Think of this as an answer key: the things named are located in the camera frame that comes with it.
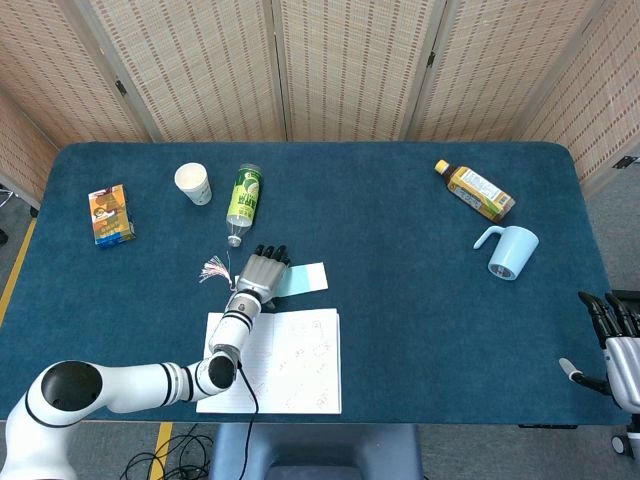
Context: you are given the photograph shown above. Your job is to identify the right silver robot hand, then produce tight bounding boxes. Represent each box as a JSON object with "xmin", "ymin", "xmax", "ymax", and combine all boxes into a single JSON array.
[{"xmin": 558, "ymin": 291, "xmax": 640, "ymax": 426}]

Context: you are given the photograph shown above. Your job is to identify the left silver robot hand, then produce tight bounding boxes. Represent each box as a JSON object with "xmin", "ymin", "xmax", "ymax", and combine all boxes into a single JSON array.
[{"xmin": 234, "ymin": 244, "xmax": 293, "ymax": 307}]

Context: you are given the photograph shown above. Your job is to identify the blue bookmark with tassel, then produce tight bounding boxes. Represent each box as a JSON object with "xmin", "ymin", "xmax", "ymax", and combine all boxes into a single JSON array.
[{"xmin": 198, "ymin": 252, "xmax": 330, "ymax": 300}]

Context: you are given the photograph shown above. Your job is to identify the white notebook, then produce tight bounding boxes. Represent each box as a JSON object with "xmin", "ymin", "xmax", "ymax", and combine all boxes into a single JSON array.
[{"xmin": 195, "ymin": 308, "xmax": 344, "ymax": 415}]

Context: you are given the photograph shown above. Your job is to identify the green label plastic bottle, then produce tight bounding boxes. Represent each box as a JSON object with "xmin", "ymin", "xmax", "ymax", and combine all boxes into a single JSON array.
[{"xmin": 226, "ymin": 163, "xmax": 264, "ymax": 249}]

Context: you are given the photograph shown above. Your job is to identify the white paper cup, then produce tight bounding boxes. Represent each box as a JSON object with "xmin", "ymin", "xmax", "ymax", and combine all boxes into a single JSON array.
[{"xmin": 174, "ymin": 162, "xmax": 213, "ymax": 207}]

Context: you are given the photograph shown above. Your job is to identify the dark blue table cloth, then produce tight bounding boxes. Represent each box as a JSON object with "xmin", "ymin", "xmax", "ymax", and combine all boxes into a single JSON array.
[{"xmin": 0, "ymin": 141, "xmax": 626, "ymax": 426}]

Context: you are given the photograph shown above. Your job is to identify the orange and blue carton box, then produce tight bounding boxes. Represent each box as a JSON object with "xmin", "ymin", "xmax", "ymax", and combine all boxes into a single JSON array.
[{"xmin": 87, "ymin": 183, "xmax": 137, "ymax": 250}]

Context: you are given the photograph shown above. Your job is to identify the blue grey robot torso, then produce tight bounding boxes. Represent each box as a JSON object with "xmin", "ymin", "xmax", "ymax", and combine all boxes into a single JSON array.
[{"xmin": 208, "ymin": 423, "xmax": 425, "ymax": 480}]

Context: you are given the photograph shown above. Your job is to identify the woven rattan screen panel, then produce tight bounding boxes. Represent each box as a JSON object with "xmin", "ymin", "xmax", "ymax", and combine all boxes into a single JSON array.
[
  {"xmin": 271, "ymin": 0, "xmax": 449, "ymax": 143},
  {"xmin": 403, "ymin": 0, "xmax": 609, "ymax": 143},
  {"xmin": 519, "ymin": 0, "xmax": 640, "ymax": 199},
  {"xmin": 72, "ymin": 0, "xmax": 290, "ymax": 144},
  {"xmin": 0, "ymin": 0, "xmax": 164, "ymax": 146},
  {"xmin": 0, "ymin": 89, "xmax": 60, "ymax": 211}
]

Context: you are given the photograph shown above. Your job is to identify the yellow cap tea bottle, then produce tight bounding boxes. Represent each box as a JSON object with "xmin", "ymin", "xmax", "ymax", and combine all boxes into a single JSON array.
[{"xmin": 434, "ymin": 159, "xmax": 517, "ymax": 224}]

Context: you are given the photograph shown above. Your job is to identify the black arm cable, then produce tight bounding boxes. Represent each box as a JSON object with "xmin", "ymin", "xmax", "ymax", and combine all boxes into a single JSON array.
[{"xmin": 235, "ymin": 360, "xmax": 261, "ymax": 480}]

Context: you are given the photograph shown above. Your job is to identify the black floor cables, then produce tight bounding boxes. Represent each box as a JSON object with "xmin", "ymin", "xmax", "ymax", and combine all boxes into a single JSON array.
[{"xmin": 119, "ymin": 424, "xmax": 214, "ymax": 480}]

